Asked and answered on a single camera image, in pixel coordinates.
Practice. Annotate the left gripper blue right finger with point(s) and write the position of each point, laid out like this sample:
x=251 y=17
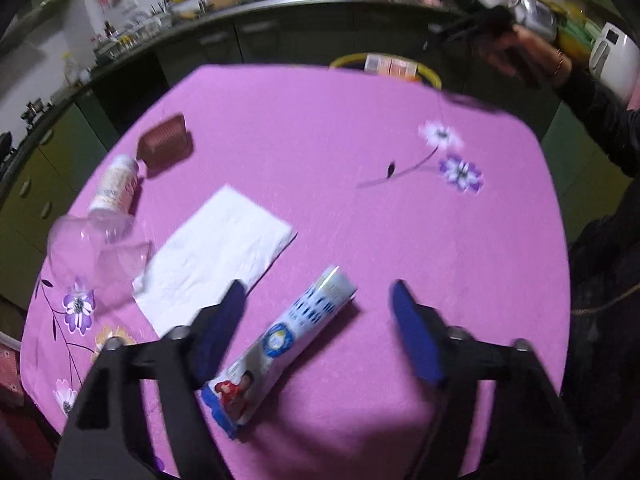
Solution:
x=421 y=332

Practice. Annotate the black bin yellow rim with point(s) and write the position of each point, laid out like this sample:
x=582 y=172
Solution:
x=356 y=60

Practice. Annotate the pink floral tablecloth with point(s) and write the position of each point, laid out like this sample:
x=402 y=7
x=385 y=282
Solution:
x=389 y=180

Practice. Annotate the person right hand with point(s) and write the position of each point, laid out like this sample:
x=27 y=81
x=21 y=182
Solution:
x=544 y=60

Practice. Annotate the white dish rack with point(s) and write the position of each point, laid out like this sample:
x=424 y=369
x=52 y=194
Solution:
x=133 y=37

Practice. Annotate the cooking oil bottle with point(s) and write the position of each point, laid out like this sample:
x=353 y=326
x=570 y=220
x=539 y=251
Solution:
x=71 y=70

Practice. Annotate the clear plastic cup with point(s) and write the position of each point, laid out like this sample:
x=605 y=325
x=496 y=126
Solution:
x=105 y=250

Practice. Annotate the white paper napkin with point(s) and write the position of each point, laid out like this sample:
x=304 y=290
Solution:
x=229 y=238

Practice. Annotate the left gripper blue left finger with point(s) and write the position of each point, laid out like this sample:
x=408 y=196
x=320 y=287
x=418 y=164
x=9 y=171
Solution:
x=211 y=333

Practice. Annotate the white pill bottle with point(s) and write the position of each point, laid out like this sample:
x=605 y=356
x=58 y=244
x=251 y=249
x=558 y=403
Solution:
x=117 y=186

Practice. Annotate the brown plastic tray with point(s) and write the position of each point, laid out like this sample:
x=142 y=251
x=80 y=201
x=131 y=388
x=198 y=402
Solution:
x=165 y=144

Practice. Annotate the red white milk carton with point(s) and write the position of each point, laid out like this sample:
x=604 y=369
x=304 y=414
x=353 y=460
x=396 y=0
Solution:
x=386 y=65

